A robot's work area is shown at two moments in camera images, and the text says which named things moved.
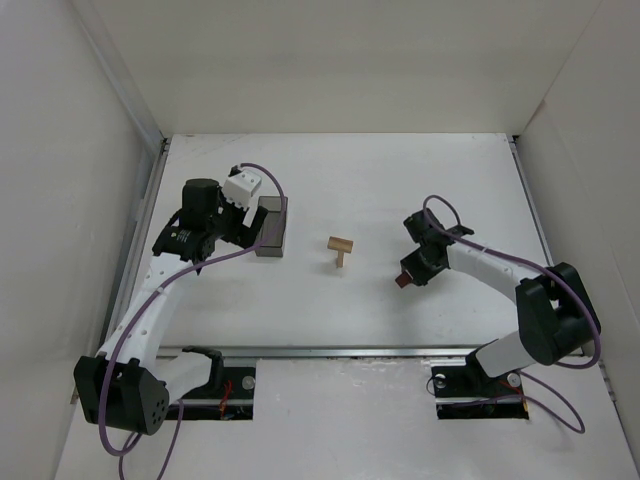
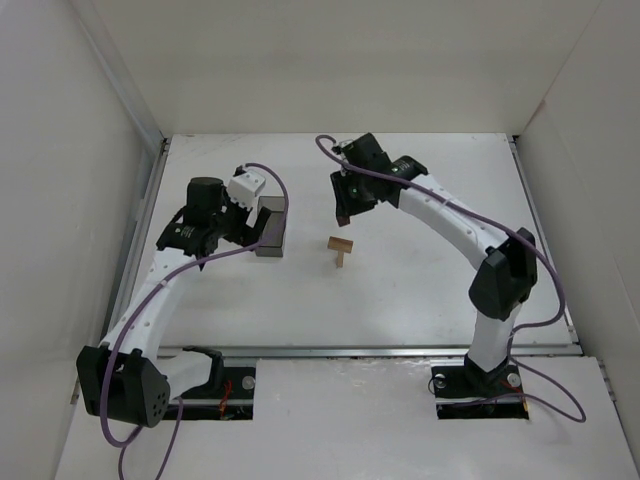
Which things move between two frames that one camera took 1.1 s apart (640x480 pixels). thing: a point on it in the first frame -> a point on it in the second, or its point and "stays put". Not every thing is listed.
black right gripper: (422, 257) -> (345, 189)
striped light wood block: (340, 244) stays put
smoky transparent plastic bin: (270, 223) stays put
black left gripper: (240, 232) stays put
